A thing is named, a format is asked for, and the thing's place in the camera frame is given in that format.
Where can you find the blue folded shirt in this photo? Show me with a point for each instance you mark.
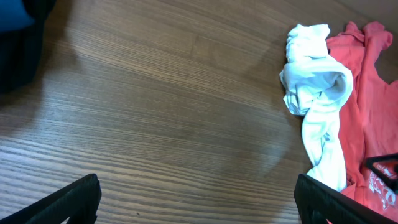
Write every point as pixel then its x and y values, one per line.
pixel 14 16

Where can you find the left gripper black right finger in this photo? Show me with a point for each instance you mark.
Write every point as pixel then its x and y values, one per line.
pixel 318 203

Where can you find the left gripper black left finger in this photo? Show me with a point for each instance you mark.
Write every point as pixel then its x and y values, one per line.
pixel 76 203

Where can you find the white t-shirt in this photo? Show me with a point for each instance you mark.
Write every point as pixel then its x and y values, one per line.
pixel 316 87

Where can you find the red t-shirt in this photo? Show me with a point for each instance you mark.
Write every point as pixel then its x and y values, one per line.
pixel 368 120

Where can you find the black folded garment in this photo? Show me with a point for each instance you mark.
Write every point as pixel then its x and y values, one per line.
pixel 21 49

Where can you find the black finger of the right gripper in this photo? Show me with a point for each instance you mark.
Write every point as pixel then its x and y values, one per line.
pixel 389 178

